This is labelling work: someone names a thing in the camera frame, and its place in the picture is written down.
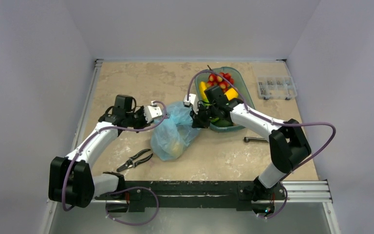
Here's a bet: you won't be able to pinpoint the yellow fake mango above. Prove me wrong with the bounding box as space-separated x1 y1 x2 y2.
224 87 239 100

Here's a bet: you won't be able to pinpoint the light blue plastic bag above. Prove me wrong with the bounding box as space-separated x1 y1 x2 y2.
150 101 201 161

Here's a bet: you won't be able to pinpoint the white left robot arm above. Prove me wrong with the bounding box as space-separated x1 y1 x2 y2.
48 95 162 211

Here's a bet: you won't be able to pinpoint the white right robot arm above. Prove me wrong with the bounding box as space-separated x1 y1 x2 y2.
183 87 312 198

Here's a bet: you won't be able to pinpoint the dark green fake avocado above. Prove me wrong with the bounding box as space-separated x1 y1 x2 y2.
212 119 234 128

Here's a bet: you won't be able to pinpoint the yellow fake banana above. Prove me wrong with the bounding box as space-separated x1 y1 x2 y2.
199 81 208 102

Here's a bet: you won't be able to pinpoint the red fake cherry bunch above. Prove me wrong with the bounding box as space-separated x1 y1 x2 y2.
205 72 235 93

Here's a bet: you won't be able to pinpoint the teal plastic fruit basket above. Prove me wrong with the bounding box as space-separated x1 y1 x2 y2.
193 66 255 133

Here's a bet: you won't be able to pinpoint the clear plastic screw box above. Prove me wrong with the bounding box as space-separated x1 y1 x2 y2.
256 76 298 100

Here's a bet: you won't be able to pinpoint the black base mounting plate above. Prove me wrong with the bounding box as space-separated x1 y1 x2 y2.
95 181 286 215

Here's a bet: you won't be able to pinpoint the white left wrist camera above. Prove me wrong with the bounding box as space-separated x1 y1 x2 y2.
144 101 163 123

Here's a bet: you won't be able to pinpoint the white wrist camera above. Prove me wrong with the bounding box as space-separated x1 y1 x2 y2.
144 101 163 123
183 94 199 114

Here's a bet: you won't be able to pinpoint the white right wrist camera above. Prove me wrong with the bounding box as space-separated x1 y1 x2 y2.
183 94 199 114

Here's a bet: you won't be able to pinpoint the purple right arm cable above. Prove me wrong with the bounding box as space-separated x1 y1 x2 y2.
187 69 337 220

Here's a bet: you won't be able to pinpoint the black handled pliers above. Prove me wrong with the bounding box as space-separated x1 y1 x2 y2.
116 149 153 173

